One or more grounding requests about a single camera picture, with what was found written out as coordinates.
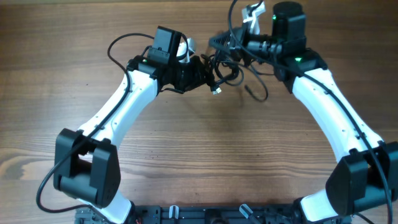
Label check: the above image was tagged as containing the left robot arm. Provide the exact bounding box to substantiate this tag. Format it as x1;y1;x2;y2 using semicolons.
51;26;211;223

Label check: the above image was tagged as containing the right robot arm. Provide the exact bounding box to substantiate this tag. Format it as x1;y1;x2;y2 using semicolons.
209;1;397;223

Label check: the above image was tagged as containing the thick black cable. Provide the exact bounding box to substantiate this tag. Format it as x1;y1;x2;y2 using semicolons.
200;51;245;95

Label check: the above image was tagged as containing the left camera cable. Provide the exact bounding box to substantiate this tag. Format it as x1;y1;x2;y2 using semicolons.
35;32;156;224

